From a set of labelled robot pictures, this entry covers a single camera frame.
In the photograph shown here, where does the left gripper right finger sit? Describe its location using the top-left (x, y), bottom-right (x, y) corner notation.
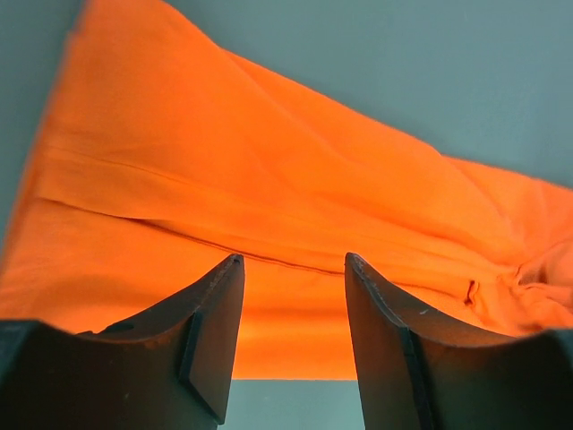
top-left (345, 254), bottom-right (572, 430)

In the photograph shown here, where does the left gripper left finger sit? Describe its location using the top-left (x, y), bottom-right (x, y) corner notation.
top-left (1, 254), bottom-right (244, 429)

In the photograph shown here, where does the orange t shirt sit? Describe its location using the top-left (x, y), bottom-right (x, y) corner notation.
top-left (1, 1), bottom-right (572, 380)

